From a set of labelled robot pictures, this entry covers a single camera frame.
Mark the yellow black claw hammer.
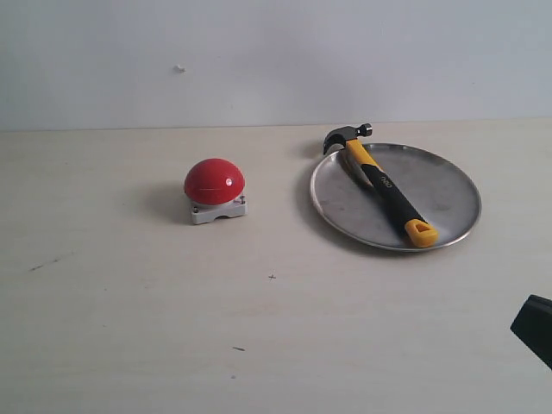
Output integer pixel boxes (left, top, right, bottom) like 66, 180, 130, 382
323, 123, 439, 248

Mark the red dome push button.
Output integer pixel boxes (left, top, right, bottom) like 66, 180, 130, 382
183, 158, 248, 225

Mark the round stainless steel plate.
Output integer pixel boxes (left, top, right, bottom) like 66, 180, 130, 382
310, 142, 482, 253

